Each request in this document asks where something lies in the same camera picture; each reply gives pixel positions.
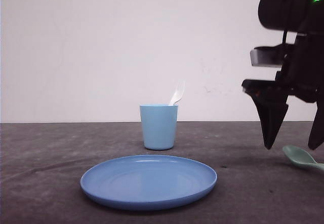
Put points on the white plastic fork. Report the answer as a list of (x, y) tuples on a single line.
[(178, 94)]

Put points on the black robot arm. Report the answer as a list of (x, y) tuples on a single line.
[(298, 16)]

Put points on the blue plastic plate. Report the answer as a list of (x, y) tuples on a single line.
[(148, 182)]

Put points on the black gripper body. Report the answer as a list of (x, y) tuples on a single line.
[(301, 75)]

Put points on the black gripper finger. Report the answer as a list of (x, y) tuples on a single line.
[(271, 112), (316, 134)]

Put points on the light blue plastic cup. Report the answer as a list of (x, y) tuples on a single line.
[(159, 124)]

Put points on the mint green plastic spoon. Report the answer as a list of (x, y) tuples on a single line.
[(301, 158)]

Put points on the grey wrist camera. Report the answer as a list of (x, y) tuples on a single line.
[(271, 56)]

